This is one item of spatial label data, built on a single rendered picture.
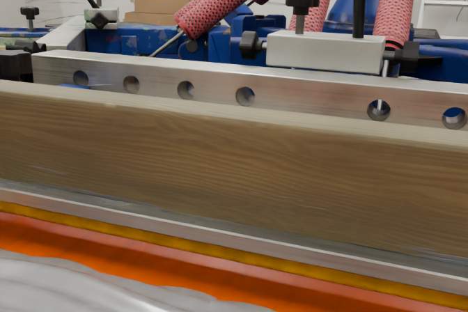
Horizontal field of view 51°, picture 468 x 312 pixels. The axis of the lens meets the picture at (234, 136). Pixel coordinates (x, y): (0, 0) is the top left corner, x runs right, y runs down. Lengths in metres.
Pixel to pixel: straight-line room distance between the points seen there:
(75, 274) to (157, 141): 0.09
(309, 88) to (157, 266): 0.25
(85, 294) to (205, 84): 0.29
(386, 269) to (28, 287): 0.20
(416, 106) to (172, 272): 0.28
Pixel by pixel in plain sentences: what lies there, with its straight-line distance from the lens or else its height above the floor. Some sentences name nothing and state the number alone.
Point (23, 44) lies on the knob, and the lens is 0.68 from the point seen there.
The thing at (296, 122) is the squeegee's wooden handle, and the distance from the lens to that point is 0.27.
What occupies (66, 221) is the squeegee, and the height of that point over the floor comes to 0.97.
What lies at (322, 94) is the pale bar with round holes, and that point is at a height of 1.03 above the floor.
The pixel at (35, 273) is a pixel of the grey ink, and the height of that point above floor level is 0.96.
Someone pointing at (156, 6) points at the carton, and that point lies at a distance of 4.47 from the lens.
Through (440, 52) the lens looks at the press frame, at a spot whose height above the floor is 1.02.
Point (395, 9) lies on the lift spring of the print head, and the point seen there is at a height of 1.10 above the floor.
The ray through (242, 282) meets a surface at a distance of 0.32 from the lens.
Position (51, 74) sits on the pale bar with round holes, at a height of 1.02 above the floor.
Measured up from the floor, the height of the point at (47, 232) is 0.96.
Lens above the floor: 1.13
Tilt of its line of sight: 17 degrees down
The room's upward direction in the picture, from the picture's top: 2 degrees clockwise
